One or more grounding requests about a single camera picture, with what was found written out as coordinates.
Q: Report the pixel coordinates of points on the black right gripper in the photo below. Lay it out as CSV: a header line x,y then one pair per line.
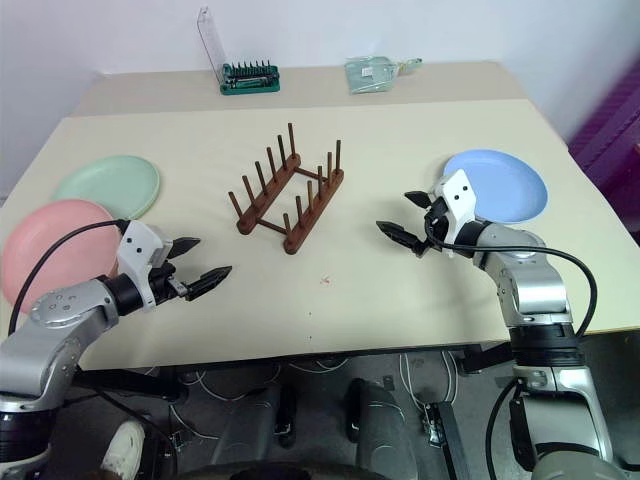
x,y
437,220

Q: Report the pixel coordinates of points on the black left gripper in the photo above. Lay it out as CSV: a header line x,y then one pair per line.
x,y
162,282

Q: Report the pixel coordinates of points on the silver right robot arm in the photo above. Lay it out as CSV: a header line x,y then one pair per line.
x,y
532,290

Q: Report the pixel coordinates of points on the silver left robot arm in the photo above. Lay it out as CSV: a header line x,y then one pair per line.
x,y
55,320

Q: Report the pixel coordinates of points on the brown wooden dish rack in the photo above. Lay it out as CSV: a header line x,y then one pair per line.
x,y
312,205

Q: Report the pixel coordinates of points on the blue plastic plate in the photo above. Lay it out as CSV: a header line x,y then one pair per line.
x,y
505,185

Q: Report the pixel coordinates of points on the green plastic plate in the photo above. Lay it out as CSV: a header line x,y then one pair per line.
x,y
110,185

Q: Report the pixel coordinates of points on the red plastic plate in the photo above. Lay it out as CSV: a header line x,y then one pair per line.
x,y
55,245

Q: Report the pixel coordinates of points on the clear plastic bag with contents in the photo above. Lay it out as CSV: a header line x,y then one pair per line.
x,y
370,75

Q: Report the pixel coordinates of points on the green screwdriver bit set case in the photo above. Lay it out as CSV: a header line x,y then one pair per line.
x,y
250,82

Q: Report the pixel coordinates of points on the white sneaker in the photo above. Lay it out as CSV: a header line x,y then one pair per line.
x,y
125,447

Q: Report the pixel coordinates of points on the dark grey rounded leg shape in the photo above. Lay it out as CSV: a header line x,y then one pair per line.
x,y
380,430

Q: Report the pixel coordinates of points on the purple ribbed object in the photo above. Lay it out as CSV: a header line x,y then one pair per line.
x,y
610,135

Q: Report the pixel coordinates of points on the black table leg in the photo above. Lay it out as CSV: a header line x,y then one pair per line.
x,y
452,440

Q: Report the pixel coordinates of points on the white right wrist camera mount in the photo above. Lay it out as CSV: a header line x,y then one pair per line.
x,y
457,192

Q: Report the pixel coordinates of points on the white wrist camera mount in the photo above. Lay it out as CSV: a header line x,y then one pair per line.
x,y
137,242
457,192

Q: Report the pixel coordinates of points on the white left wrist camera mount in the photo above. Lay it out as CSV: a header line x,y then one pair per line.
x,y
137,242

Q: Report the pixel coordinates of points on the black table frame bar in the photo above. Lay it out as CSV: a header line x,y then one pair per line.
x,y
135,385
487,360

